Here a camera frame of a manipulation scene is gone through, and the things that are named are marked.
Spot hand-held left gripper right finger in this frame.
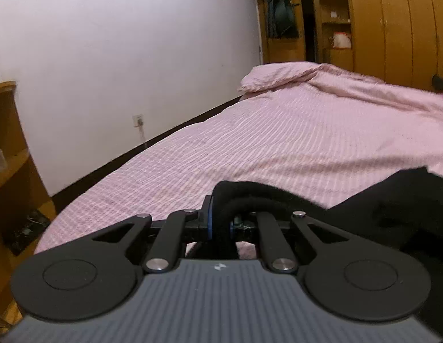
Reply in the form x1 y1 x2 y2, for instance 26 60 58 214
229 211 352 274

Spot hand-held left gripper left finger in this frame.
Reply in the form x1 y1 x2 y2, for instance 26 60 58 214
93 195 216 274

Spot black garment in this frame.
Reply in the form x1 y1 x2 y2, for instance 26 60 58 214
186 166 443 340

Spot pink checked bed sheet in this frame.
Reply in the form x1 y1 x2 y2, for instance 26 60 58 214
35 79 443 258

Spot pink checked quilt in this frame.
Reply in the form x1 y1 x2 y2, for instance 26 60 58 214
237 62 443 115

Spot dark flat object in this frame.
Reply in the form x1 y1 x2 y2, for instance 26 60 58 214
6 209 51 254

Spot wooden bedside shelf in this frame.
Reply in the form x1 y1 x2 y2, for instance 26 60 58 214
0 81 58 333

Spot dark hanging jackets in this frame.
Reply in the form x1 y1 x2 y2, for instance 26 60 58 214
258 0 301 39

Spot wooden open shelf unit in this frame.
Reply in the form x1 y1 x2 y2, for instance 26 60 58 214
311 0 355 73

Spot wooden wardrobe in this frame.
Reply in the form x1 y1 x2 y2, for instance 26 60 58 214
345 0 443 93

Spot dark bed frame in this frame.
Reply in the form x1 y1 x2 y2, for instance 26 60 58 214
50 95 245 216

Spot white cable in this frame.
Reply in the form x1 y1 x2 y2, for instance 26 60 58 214
137 123 149 149

